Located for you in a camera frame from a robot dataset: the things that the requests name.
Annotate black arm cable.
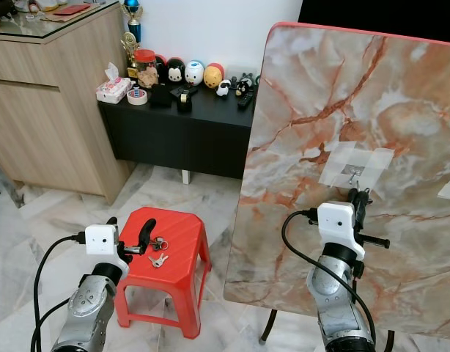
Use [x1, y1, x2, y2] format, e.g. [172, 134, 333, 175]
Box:
[31, 233, 88, 352]
[281, 209, 380, 349]

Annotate light wooden cabinet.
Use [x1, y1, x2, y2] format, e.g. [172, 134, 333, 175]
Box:
[0, 0, 134, 205]

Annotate clear tape patch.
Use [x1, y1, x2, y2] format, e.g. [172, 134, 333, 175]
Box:
[318, 141, 396, 188]

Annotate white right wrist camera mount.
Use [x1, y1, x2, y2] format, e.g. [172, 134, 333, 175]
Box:
[317, 202, 360, 255]

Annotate pink tissue box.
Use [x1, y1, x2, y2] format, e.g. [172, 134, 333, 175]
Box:
[95, 62, 133, 103]

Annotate gold trophy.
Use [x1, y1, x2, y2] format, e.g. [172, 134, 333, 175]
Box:
[120, 32, 140, 78]

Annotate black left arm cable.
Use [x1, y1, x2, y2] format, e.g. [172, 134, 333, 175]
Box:
[31, 233, 88, 352]

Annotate yellow round bear toy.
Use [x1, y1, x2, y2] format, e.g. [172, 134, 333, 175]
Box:
[203, 63, 226, 90]

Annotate silver keys on ring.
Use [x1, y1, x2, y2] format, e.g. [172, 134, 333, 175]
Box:
[147, 236, 171, 268]

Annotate marble pattern folding table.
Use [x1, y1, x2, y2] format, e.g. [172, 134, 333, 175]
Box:
[224, 21, 450, 338]

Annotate black round mouse toy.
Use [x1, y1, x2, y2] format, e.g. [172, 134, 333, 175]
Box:
[164, 57, 187, 85]

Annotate small panda figure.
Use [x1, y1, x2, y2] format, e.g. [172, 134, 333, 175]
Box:
[215, 79, 232, 98]

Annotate clear jar red lid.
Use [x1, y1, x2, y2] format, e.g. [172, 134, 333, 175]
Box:
[133, 48, 158, 89]

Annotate black tape dispenser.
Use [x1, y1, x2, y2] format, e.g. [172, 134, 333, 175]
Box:
[176, 89, 193, 113]

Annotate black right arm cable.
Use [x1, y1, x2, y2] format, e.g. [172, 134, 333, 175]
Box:
[281, 209, 380, 349]

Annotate red plastic stool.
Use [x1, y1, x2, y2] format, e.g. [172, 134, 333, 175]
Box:
[114, 207, 213, 340]

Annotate white round toy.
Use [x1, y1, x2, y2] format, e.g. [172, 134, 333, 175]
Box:
[184, 60, 205, 87]

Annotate small black white figure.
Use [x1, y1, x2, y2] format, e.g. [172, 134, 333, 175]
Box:
[234, 73, 255, 96]

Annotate black remote control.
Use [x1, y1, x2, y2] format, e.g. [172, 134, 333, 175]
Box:
[236, 92, 255, 111]

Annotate black television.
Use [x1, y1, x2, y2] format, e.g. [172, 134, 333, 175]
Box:
[298, 0, 450, 37]

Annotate black metal table leg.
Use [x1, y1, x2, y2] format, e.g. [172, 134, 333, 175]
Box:
[260, 309, 279, 344]

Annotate flat red book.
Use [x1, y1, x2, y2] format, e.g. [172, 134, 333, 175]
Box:
[51, 4, 94, 16]

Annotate black pouch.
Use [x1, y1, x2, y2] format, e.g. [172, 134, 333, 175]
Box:
[149, 84, 173, 109]

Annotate white tape roll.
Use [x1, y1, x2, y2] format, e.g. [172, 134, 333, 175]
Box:
[127, 88, 150, 106]

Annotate blue trophy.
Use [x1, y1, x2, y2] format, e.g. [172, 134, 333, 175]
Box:
[122, 0, 144, 43]

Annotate black TV console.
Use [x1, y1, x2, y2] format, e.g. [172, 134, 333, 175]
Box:
[98, 73, 262, 184]

